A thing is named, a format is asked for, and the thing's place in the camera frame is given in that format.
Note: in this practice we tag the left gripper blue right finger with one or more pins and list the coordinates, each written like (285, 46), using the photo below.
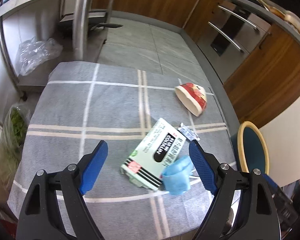
(206, 166)

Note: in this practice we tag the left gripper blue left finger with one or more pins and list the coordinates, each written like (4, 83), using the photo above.
(90, 166)

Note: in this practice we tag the small blue white sachet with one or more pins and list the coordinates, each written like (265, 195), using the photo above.
(189, 134)

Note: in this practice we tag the red floral paper bowl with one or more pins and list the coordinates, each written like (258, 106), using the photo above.
(193, 97)

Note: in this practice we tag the wooden kitchen cabinets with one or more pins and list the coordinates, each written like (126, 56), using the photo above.
(254, 53)

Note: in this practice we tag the teal bin with yellow rim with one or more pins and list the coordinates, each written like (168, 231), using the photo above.
(251, 149)

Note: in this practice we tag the green white medicine box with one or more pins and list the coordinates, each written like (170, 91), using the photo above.
(158, 150)

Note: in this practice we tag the bag of green vegetables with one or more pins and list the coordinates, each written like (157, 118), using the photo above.
(12, 141)

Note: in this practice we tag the clear plastic bag on shelf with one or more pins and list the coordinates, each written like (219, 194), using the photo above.
(32, 53)

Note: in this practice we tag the stainless steel oven drawers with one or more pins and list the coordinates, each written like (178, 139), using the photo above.
(230, 36)

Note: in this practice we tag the stainless steel rack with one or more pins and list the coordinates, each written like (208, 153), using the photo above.
(80, 26)

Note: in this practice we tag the white plate on counter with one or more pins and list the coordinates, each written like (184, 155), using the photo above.
(293, 20)

